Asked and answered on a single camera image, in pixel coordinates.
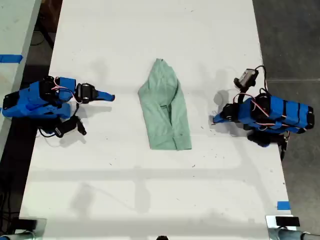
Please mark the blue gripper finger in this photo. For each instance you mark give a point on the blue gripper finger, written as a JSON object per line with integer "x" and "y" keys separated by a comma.
{"x": 106, "y": 96}
{"x": 219, "y": 118}

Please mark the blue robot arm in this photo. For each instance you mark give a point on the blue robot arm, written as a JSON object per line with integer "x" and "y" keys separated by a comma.
{"x": 27, "y": 101}
{"x": 287, "y": 112}

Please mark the pale green T-shirt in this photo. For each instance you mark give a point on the pale green T-shirt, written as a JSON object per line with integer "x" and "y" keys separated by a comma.
{"x": 165, "y": 112}

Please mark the long blue tape strip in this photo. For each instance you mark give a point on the long blue tape strip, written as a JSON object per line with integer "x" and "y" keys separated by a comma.
{"x": 11, "y": 58}

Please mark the short blue tape strip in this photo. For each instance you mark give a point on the short blue tape strip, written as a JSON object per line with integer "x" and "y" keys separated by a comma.
{"x": 283, "y": 205}

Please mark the small black box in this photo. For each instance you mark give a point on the small black box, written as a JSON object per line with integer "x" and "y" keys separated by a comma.
{"x": 27, "y": 224}
{"x": 287, "y": 221}

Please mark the small black round object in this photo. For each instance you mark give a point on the small black round object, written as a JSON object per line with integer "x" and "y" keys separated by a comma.
{"x": 162, "y": 237}

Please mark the grey metal pipe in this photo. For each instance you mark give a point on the grey metal pipe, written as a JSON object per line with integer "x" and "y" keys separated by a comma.
{"x": 17, "y": 236}
{"x": 300, "y": 235}

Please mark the black camera stalk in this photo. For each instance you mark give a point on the black camera stalk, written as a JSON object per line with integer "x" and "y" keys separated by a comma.
{"x": 243, "y": 93}

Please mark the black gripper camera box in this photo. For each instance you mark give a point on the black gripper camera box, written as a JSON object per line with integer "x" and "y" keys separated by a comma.
{"x": 71, "y": 126}

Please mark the grey gripper camera box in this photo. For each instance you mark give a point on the grey gripper camera box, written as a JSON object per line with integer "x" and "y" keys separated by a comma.
{"x": 246, "y": 76}

